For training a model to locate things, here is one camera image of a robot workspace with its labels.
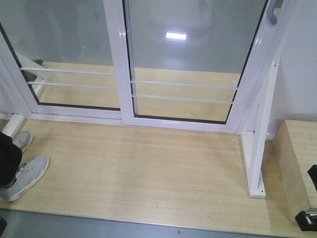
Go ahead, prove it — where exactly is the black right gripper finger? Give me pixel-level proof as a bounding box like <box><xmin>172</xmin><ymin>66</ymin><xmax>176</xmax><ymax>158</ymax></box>
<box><xmin>295</xmin><ymin>209</ymin><xmax>317</xmax><ymax>231</ymax></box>
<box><xmin>308</xmin><ymin>165</ymin><xmax>317</xmax><ymax>190</ymax></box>

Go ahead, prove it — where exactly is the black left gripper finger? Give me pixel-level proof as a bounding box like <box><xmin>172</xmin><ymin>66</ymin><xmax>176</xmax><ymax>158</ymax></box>
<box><xmin>0</xmin><ymin>217</ymin><xmax>7</xmax><ymax>236</ymax></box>

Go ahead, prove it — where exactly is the white framed sliding glass door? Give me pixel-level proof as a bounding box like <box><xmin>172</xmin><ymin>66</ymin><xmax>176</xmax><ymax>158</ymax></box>
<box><xmin>104</xmin><ymin>0</ymin><xmax>290</xmax><ymax>134</ymax></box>

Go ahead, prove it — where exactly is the silver door handle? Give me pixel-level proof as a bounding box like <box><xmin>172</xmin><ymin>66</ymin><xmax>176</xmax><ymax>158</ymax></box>
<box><xmin>266</xmin><ymin>0</ymin><xmax>284</xmax><ymax>25</ymax></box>

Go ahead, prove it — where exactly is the white fixed glass door panel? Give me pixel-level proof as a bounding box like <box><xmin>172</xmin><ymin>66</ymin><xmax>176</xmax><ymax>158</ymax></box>
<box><xmin>0</xmin><ymin>0</ymin><xmax>121</xmax><ymax>119</ymax></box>

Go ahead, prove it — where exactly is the light wooden box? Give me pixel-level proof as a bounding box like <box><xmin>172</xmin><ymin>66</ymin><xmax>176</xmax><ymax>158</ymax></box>
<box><xmin>272</xmin><ymin>119</ymin><xmax>317</xmax><ymax>223</ymax></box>

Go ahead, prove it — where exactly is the grey sneaker near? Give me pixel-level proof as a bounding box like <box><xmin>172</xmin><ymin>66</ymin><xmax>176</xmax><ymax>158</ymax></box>
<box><xmin>0</xmin><ymin>155</ymin><xmax>50</xmax><ymax>202</ymax></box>

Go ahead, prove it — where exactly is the grey sneaker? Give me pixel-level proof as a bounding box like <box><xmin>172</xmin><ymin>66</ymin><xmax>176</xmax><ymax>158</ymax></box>
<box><xmin>12</xmin><ymin>131</ymin><xmax>33</xmax><ymax>153</ymax></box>
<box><xmin>0</xmin><ymin>155</ymin><xmax>50</xmax><ymax>202</ymax></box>

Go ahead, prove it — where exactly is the white wooden support brace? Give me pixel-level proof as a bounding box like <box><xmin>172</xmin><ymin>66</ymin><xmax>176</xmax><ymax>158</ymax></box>
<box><xmin>241</xmin><ymin>57</ymin><xmax>280</xmax><ymax>198</ymax></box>

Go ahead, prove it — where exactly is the black trouser leg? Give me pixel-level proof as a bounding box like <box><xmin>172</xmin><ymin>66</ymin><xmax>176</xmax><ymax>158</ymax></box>
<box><xmin>0</xmin><ymin>132</ymin><xmax>22</xmax><ymax>186</ymax></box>

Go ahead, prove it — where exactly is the grey sneaker far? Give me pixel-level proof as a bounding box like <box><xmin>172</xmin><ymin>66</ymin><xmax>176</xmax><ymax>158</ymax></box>
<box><xmin>12</xmin><ymin>131</ymin><xmax>33</xmax><ymax>153</ymax></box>

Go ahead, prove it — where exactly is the green sandbag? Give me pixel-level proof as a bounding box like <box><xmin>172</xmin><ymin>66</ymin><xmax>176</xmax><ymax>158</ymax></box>
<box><xmin>32</xmin><ymin>59</ymin><xmax>44</xmax><ymax>65</ymax></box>

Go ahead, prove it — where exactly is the white door frame post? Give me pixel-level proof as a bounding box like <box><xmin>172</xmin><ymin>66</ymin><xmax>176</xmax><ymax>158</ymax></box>
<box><xmin>237</xmin><ymin>0</ymin><xmax>298</xmax><ymax>191</ymax></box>

